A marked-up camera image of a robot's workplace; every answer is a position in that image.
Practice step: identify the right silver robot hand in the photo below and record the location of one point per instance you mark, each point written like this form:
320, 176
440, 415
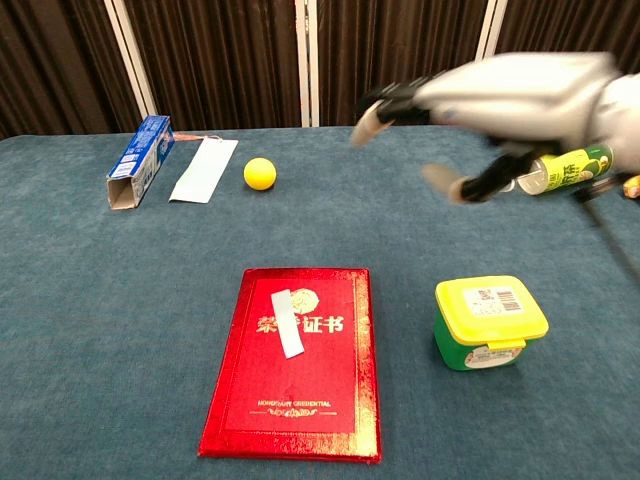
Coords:
515, 100

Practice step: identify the green container with yellow lid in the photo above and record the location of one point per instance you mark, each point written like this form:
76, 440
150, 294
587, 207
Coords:
485, 320

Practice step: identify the blue toothpaste box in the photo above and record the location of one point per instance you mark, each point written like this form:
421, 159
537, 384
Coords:
145, 150

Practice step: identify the light blue paper strip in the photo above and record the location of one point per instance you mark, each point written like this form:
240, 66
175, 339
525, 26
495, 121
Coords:
289, 330

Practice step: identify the yellow plush duck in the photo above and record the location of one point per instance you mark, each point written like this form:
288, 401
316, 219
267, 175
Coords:
632, 187

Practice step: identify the white paper bookmark with tassel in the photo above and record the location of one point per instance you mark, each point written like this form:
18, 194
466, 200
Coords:
205, 170

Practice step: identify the dark fabric folding screen panel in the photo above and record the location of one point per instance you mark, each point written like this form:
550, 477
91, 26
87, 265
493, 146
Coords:
395, 50
215, 60
565, 25
50, 60

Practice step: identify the plastic bottle with green label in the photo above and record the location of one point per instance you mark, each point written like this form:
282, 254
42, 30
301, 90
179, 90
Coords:
570, 175

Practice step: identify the yellow ball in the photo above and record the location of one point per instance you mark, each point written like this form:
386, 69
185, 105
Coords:
260, 174

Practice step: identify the teal felt table cover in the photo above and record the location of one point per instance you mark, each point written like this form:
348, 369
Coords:
350, 225

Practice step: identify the red certificate booklet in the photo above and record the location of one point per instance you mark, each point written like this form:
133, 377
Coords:
300, 390

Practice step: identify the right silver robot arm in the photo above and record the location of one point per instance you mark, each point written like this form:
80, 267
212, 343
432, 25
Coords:
625, 110

